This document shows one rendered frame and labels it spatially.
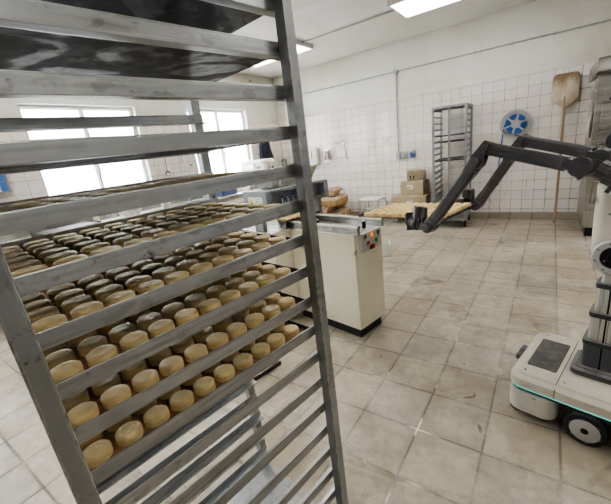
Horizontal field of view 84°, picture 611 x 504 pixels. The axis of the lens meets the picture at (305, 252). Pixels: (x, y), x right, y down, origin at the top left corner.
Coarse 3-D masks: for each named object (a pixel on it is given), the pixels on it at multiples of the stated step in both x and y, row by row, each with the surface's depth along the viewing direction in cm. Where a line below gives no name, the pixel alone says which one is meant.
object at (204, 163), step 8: (192, 104) 107; (192, 112) 107; (200, 112) 109; (192, 128) 110; (200, 128) 110; (200, 160) 112; (208, 160) 113; (200, 168) 114; (208, 168) 114; (248, 392) 138; (264, 440) 148
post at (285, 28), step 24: (288, 0) 73; (288, 24) 74; (288, 48) 75; (288, 72) 77; (288, 96) 79; (288, 120) 81; (312, 192) 86; (312, 216) 87; (312, 240) 88; (312, 264) 90; (312, 288) 93; (312, 312) 96; (336, 408) 105; (336, 432) 106; (336, 456) 109; (336, 480) 113
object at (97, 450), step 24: (264, 336) 96; (288, 336) 96; (240, 360) 86; (192, 384) 81; (216, 384) 81; (144, 408) 73; (168, 408) 75; (120, 432) 67; (144, 432) 69; (96, 456) 62
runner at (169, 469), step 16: (304, 368) 96; (288, 384) 92; (256, 400) 84; (240, 416) 81; (224, 432) 78; (192, 448) 72; (176, 464) 70; (160, 480) 68; (128, 496) 63; (144, 496) 66
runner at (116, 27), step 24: (0, 0) 44; (24, 0) 45; (0, 24) 45; (24, 24) 46; (48, 24) 47; (72, 24) 49; (96, 24) 51; (120, 24) 54; (144, 24) 56; (168, 24) 59; (192, 48) 64; (216, 48) 66; (240, 48) 70; (264, 48) 74
